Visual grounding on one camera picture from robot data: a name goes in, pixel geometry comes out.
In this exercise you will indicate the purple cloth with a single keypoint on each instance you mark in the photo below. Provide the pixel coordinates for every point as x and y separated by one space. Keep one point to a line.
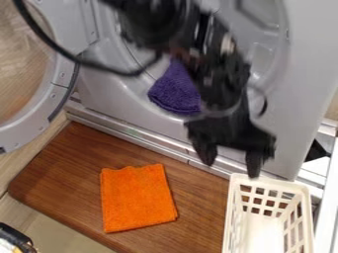
175 90

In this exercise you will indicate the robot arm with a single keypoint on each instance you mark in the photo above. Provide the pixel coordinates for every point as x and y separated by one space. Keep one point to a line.
176 23

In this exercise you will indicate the washing machine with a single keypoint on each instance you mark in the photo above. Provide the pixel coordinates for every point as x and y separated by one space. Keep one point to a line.
132 66

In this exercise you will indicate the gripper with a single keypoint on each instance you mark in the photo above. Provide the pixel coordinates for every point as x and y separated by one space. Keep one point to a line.
231 126

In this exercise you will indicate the white basket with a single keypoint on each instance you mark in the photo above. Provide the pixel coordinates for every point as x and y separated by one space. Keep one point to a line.
268 217

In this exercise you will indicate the orange cloth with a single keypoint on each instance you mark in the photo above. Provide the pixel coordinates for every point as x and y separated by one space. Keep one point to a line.
136 197

